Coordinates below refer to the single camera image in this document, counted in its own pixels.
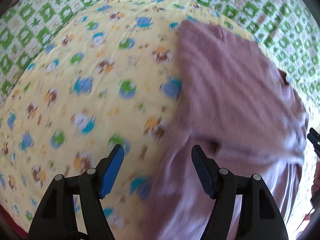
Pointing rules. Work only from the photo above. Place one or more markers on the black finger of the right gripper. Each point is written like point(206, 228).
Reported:
point(314, 137)

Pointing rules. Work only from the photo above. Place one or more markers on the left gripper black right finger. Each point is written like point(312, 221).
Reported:
point(259, 218)

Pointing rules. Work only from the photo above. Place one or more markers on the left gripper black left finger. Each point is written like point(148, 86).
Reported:
point(55, 216)

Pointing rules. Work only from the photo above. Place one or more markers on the purple knit sweater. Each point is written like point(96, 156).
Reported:
point(243, 113)

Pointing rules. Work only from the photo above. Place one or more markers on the right hand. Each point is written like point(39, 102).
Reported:
point(315, 192)

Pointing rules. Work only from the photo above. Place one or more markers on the green checkered blanket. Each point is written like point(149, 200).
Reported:
point(250, 5)

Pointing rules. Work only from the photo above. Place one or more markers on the yellow cartoon bear quilt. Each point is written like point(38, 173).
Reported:
point(46, 132)

